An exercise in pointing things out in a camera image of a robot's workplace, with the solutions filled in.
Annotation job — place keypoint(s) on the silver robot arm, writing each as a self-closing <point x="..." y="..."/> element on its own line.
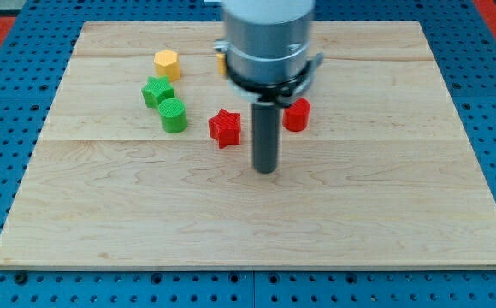
<point x="266" y="48"/>

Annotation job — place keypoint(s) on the yellow heart block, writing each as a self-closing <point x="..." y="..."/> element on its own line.
<point x="221" y="64"/>

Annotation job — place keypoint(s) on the red star block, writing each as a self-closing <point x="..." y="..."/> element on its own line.
<point x="225" y="128"/>

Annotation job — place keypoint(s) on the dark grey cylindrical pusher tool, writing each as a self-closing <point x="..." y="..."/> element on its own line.
<point x="265" y="120"/>

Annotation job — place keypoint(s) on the red cylinder block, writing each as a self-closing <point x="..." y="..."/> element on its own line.
<point x="296" y="117"/>

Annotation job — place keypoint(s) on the green cylinder block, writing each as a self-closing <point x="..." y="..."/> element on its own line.
<point x="172" y="112"/>

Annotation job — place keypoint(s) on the light wooden board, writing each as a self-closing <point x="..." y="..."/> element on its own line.
<point x="383" y="178"/>

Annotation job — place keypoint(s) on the green star block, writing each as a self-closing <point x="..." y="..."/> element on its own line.
<point x="156" y="90"/>

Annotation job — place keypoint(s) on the yellow hexagon block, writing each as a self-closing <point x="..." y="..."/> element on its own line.
<point x="167" y="63"/>

